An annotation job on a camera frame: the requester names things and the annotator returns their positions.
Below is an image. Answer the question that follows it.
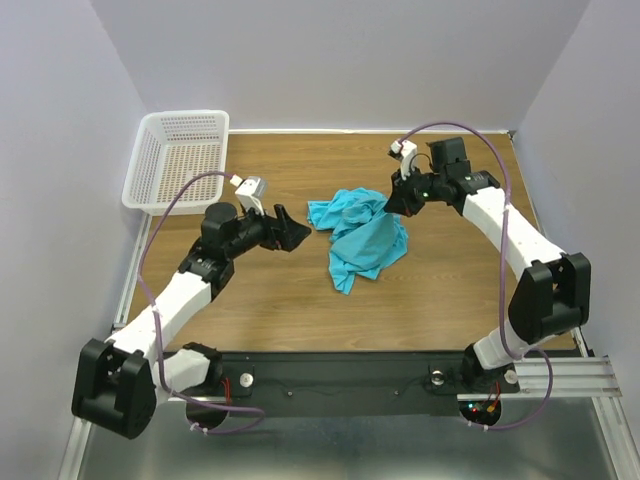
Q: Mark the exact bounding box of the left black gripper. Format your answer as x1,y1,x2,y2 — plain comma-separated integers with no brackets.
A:
226,200,311,260

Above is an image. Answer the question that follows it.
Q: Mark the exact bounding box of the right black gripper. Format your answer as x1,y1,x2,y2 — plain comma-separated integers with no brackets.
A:
383,162,446,217

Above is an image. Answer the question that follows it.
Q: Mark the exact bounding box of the turquoise t shirt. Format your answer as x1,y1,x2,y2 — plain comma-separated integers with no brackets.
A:
307,187,409,295

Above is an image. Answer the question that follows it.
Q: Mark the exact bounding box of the white perforated plastic basket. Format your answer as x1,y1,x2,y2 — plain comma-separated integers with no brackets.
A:
121,109,230,216

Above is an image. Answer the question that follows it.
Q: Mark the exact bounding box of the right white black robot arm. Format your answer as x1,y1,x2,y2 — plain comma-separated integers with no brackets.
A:
384,137,591,390

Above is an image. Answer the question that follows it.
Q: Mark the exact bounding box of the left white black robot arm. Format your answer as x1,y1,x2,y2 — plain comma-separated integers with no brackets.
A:
71,202,311,439

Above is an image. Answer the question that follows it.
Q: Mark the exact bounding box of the left white knob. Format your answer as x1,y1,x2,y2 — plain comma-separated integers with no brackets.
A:
239,372,254,388

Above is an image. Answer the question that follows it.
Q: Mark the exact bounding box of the right metal knob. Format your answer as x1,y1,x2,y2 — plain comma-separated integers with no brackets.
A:
430,370,445,387

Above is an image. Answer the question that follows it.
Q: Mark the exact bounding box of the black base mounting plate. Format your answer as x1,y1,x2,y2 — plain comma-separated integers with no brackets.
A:
164,351,521,419

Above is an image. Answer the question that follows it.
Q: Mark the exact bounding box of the circuit board with leds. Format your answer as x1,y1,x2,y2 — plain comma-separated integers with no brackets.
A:
458,400,502,426

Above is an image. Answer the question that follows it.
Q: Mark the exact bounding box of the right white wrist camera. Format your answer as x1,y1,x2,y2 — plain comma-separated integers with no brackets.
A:
388,139,418,180

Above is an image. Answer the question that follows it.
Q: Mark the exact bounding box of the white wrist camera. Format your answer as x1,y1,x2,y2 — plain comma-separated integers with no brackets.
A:
230,175,268,216
388,139,418,180

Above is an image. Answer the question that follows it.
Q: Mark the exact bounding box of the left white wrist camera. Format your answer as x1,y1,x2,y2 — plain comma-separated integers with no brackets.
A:
230,175,268,216

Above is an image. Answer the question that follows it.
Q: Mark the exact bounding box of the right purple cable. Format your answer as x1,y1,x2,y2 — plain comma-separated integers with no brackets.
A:
399,121,555,432

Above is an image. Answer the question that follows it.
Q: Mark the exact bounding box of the aluminium frame rail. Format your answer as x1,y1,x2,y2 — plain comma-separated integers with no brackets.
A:
514,357,621,398

